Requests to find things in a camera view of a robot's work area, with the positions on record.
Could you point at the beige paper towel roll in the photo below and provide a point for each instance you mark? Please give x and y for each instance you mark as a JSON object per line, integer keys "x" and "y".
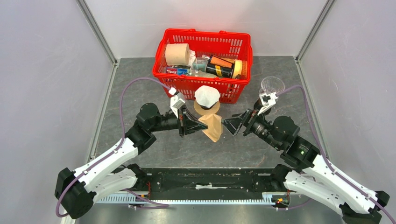
{"x": 177, "y": 54}

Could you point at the left aluminium frame post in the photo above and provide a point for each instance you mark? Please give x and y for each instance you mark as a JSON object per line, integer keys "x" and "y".
{"x": 97, "y": 31}

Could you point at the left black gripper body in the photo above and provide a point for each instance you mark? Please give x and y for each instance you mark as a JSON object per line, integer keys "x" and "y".
{"x": 169, "y": 122}

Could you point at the dark red black cup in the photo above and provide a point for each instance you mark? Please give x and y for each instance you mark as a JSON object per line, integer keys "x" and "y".
{"x": 267, "y": 111}

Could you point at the clear plastic bottle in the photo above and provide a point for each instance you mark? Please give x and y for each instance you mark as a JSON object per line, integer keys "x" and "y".
{"x": 199, "y": 65}

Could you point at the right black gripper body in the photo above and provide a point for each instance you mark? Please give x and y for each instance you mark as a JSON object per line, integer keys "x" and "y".
{"x": 260, "y": 127}

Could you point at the white paper coffee filter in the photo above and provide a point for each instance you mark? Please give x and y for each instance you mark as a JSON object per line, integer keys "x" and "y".
{"x": 206, "y": 96}

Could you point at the red plastic shopping basket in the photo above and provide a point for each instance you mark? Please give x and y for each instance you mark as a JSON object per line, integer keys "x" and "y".
{"x": 224, "y": 44}

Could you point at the right aluminium frame post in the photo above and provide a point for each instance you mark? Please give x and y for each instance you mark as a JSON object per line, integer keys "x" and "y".
{"x": 314, "y": 30}

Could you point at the blue red small box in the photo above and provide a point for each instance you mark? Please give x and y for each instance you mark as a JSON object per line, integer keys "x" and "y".
{"x": 178, "y": 70}

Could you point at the round wooden dripper holder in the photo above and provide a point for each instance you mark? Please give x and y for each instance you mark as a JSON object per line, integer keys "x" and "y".
{"x": 204, "y": 111}

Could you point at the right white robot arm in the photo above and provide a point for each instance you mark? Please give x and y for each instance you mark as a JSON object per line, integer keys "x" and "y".
{"x": 309, "y": 172}

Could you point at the black orange can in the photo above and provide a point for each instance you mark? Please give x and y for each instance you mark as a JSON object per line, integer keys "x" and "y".
{"x": 219, "y": 67}

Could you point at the aluminium frame post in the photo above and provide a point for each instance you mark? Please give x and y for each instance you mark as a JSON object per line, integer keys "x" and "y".
{"x": 314, "y": 30}
{"x": 97, "y": 31}

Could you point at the white slotted cable duct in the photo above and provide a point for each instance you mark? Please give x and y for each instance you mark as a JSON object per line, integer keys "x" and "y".
{"x": 126, "y": 198}

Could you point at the clear glass dripper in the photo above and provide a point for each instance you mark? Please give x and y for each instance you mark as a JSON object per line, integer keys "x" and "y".
{"x": 271, "y": 84}

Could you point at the brown paper coffee filter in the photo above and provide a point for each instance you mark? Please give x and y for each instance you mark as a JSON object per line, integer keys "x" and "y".
{"x": 214, "y": 126}

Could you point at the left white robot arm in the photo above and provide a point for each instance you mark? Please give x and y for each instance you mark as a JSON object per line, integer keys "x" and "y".
{"x": 78, "y": 190}

